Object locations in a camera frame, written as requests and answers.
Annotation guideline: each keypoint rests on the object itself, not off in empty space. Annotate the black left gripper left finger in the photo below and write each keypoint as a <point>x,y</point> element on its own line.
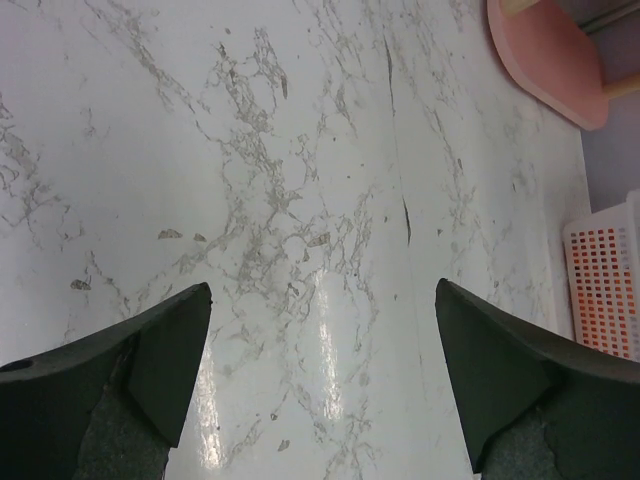
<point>110,405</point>

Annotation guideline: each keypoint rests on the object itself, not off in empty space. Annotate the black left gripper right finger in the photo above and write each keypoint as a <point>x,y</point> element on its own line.
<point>533,404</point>

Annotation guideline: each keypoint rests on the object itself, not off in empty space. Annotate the white plastic basket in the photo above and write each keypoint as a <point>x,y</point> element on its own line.
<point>602,259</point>

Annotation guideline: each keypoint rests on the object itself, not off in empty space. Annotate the pink wooden shelf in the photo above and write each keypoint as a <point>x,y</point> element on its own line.
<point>551,58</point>

